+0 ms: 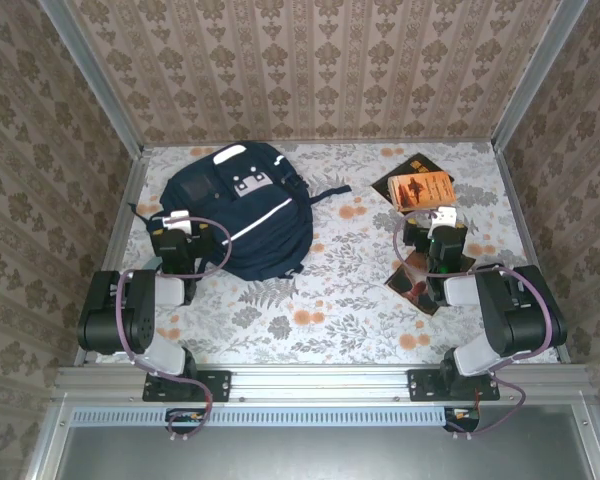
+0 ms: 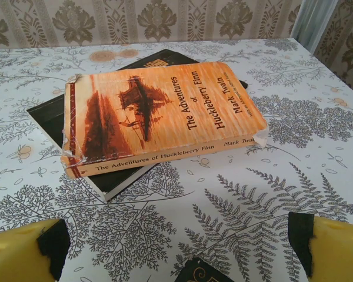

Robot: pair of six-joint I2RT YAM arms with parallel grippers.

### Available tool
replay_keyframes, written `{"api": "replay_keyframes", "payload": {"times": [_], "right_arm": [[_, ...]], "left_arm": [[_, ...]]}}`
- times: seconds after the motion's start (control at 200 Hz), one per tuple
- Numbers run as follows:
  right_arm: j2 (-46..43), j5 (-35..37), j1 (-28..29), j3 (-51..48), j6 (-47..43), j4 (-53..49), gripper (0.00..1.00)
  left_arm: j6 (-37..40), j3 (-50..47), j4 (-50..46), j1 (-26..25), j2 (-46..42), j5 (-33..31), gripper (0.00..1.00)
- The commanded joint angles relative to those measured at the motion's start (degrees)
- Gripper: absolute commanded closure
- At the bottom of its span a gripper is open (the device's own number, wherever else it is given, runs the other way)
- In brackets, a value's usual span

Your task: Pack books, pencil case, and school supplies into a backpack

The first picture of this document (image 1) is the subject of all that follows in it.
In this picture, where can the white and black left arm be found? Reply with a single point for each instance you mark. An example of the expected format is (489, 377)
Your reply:
(130, 320)

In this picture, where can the navy blue backpack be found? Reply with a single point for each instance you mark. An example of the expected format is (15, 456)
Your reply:
(265, 225)

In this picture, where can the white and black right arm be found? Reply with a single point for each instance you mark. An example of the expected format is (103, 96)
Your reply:
(515, 320)

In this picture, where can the black controller board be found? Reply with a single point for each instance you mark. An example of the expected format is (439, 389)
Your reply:
(182, 419)

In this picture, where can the aluminium table side rail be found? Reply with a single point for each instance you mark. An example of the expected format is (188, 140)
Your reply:
(520, 215)
(125, 215)

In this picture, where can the aluminium corner post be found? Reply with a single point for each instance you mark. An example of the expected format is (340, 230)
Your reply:
(90, 75)
(535, 75)

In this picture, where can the brown picture book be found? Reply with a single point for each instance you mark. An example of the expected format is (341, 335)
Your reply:
(410, 287)

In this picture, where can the orange paperback book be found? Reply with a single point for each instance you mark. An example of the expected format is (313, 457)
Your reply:
(422, 190)

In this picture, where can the aluminium front rail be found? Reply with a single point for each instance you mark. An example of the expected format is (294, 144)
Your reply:
(320, 382)

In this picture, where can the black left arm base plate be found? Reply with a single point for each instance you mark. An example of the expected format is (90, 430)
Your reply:
(215, 385)

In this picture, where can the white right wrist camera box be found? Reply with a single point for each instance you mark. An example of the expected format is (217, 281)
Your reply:
(442, 219)

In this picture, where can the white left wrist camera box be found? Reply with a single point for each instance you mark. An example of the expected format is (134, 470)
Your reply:
(177, 221)

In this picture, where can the black book with orange print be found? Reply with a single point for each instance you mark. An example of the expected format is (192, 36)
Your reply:
(407, 165)

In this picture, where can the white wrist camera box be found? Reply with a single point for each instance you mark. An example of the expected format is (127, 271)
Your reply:
(177, 221)
(442, 219)

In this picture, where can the steel lower panel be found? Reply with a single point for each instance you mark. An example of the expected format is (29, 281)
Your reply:
(320, 455)

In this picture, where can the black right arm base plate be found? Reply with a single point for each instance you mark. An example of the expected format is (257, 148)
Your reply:
(422, 385)

